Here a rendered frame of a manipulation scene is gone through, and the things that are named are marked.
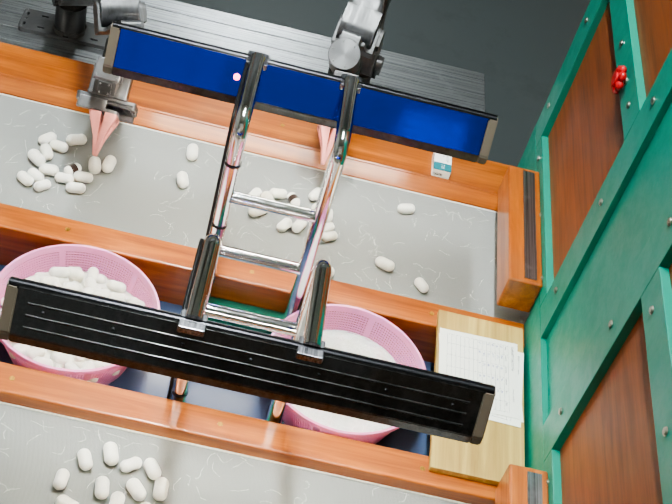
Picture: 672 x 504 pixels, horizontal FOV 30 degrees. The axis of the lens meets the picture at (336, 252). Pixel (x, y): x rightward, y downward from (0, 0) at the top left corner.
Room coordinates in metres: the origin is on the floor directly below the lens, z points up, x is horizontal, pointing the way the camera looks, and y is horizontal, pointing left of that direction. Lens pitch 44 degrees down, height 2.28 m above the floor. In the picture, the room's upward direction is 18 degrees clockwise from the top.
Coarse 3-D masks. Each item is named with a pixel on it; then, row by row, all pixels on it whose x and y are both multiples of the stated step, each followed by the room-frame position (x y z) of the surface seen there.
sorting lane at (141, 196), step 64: (0, 128) 1.65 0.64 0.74; (64, 128) 1.70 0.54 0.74; (128, 128) 1.75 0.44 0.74; (0, 192) 1.49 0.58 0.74; (64, 192) 1.54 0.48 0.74; (128, 192) 1.59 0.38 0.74; (192, 192) 1.64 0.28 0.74; (384, 192) 1.80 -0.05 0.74; (320, 256) 1.58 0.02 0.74; (384, 256) 1.64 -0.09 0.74; (448, 256) 1.69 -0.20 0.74; (512, 320) 1.58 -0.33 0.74
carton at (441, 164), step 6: (432, 156) 1.91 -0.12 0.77; (438, 156) 1.90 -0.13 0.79; (444, 156) 1.91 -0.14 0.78; (432, 162) 1.89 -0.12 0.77; (438, 162) 1.88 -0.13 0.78; (444, 162) 1.89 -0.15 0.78; (450, 162) 1.89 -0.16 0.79; (432, 168) 1.87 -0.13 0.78; (438, 168) 1.87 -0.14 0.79; (444, 168) 1.87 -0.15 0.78; (450, 168) 1.88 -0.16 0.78; (432, 174) 1.86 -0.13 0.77; (438, 174) 1.86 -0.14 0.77; (444, 174) 1.87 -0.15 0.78
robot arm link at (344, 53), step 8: (336, 32) 1.91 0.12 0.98; (344, 32) 1.85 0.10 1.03; (352, 32) 1.85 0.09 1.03; (384, 32) 1.94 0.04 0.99; (336, 40) 1.83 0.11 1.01; (344, 40) 1.84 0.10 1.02; (352, 40) 1.84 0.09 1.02; (360, 40) 1.85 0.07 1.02; (376, 40) 1.92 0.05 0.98; (336, 48) 1.82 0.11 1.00; (344, 48) 1.83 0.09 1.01; (352, 48) 1.83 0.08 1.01; (360, 48) 1.89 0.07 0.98; (376, 48) 1.93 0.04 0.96; (328, 56) 1.81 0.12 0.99; (336, 56) 1.81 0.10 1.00; (344, 56) 1.81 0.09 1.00; (352, 56) 1.82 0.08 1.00; (368, 56) 1.91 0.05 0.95; (336, 64) 1.80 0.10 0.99; (344, 64) 1.80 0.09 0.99; (352, 64) 1.81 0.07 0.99; (352, 72) 1.83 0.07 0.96
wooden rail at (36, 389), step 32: (0, 384) 1.10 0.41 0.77; (32, 384) 1.11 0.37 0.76; (64, 384) 1.13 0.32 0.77; (96, 384) 1.15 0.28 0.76; (96, 416) 1.10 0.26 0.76; (128, 416) 1.11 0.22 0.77; (160, 416) 1.13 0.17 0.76; (192, 416) 1.15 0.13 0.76; (224, 416) 1.17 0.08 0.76; (224, 448) 1.12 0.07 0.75; (256, 448) 1.13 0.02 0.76; (288, 448) 1.15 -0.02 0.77; (320, 448) 1.16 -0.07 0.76; (352, 448) 1.18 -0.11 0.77; (384, 448) 1.20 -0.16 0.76; (384, 480) 1.15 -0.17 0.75; (416, 480) 1.16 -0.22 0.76; (448, 480) 1.18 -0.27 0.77
